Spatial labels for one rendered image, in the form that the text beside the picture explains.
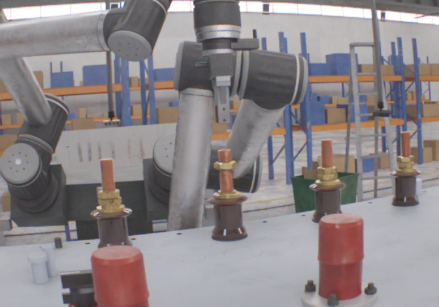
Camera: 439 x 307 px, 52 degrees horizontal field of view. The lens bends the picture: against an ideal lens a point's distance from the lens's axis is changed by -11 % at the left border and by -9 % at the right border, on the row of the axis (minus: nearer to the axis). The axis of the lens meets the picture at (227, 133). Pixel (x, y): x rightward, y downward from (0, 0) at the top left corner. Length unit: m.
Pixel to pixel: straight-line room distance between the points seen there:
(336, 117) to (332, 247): 9.85
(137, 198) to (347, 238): 1.97
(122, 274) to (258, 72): 0.88
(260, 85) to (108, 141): 4.56
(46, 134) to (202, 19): 1.29
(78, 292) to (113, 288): 0.13
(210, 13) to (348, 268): 0.63
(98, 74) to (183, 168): 7.44
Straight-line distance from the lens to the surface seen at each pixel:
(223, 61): 1.06
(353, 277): 0.74
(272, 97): 1.40
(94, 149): 5.82
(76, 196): 2.61
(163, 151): 2.09
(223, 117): 1.07
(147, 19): 1.09
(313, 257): 0.98
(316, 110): 10.21
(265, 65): 1.37
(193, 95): 1.37
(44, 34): 1.23
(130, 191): 2.59
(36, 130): 2.23
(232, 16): 1.09
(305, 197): 5.50
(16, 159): 2.16
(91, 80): 8.75
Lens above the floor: 1.67
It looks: 4 degrees down
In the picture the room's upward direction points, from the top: 3 degrees counter-clockwise
